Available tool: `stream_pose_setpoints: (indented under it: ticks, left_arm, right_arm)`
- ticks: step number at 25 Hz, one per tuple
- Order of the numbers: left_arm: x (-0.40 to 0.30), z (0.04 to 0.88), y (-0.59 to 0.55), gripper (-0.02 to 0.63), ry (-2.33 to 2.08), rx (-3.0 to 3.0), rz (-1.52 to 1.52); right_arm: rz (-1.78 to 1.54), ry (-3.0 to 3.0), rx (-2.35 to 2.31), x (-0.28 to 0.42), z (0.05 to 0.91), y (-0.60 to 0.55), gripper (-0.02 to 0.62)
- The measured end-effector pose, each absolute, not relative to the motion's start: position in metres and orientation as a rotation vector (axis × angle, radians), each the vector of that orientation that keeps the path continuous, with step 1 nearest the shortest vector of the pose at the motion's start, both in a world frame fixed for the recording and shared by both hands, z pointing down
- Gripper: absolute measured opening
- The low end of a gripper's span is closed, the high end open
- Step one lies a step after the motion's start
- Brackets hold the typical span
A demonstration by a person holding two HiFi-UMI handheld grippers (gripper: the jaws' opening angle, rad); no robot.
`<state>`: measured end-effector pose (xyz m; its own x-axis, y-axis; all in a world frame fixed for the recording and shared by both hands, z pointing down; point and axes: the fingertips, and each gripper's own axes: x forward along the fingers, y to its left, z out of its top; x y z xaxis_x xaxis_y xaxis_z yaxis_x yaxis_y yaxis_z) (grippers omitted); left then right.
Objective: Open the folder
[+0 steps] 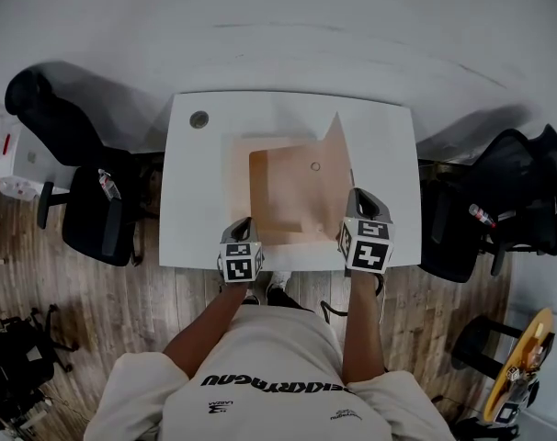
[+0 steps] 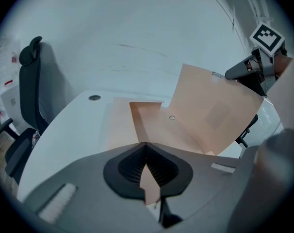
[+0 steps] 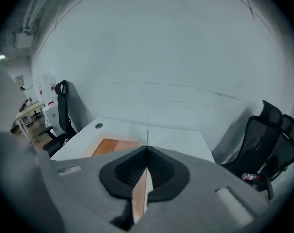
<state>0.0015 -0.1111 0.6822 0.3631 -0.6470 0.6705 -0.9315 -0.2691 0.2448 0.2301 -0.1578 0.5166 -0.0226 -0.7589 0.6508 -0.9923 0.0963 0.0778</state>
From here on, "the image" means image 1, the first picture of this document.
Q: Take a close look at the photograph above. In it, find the black chair base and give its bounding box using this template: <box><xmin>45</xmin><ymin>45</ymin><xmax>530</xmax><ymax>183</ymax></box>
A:
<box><xmin>0</xmin><ymin>304</ymin><xmax>80</xmax><ymax>431</ymax></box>

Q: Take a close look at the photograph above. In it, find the black mesh office chair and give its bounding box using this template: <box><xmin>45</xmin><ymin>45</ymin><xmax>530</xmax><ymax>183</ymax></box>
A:
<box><xmin>417</xmin><ymin>124</ymin><xmax>557</xmax><ymax>284</ymax></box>

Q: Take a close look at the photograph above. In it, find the white storage box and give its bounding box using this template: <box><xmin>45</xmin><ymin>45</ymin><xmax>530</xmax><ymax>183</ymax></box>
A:
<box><xmin>0</xmin><ymin>121</ymin><xmax>57</xmax><ymax>198</ymax></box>

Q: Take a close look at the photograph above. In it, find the person's right forearm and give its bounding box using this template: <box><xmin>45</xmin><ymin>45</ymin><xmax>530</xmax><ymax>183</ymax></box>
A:
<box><xmin>341</xmin><ymin>269</ymin><xmax>386</xmax><ymax>384</ymax></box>

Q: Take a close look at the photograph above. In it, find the red capped plastic bottle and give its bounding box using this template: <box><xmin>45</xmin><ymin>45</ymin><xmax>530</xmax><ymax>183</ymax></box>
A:
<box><xmin>468</xmin><ymin>203</ymin><xmax>497</xmax><ymax>229</ymax></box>

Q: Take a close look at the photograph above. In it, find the black round stool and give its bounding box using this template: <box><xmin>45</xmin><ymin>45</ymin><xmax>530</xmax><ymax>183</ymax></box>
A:
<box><xmin>451</xmin><ymin>314</ymin><xmax>523</xmax><ymax>379</ymax></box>

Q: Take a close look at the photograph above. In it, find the person's black and white shoe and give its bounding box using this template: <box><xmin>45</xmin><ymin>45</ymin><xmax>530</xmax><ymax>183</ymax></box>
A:
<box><xmin>265</xmin><ymin>270</ymin><xmax>292</xmax><ymax>308</ymax></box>

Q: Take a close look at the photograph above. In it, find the clear plastic bottle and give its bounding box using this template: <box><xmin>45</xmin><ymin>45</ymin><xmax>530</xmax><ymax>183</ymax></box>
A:
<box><xmin>97</xmin><ymin>168</ymin><xmax>122</xmax><ymax>201</ymax></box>

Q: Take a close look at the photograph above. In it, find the black cable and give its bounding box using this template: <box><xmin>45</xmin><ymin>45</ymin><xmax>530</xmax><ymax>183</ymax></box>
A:
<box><xmin>319</xmin><ymin>300</ymin><xmax>348</xmax><ymax>325</ymax></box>

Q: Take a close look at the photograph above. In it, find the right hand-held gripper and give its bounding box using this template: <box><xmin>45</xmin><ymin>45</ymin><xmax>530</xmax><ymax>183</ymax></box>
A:
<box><xmin>336</xmin><ymin>187</ymin><xmax>395</xmax><ymax>274</ymax></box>

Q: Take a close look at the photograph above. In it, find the person's left forearm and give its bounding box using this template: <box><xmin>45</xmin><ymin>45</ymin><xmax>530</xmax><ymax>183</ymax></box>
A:
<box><xmin>162</xmin><ymin>281</ymin><xmax>253</xmax><ymax>379</ymax></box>

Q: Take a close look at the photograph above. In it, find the round yellow side table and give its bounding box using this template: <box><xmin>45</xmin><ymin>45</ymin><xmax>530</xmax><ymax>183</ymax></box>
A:
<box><xmin>483</xmin><ymin>308</ymin><xmax>555</xmax><ymax>424</ymax></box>

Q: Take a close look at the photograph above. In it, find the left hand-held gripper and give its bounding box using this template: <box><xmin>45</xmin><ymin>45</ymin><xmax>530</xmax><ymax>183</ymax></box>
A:
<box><xmin>216</xmin><ymin>216</ymin><xmax>266</xmax><ymax>284</ymax></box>

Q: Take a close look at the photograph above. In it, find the person's cream printed shirt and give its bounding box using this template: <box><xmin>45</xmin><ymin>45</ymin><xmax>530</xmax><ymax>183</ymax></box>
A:
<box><xmin>84</xmin><ymin>304</ymin><xmax>457</xmax><ymax>441</ymax></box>

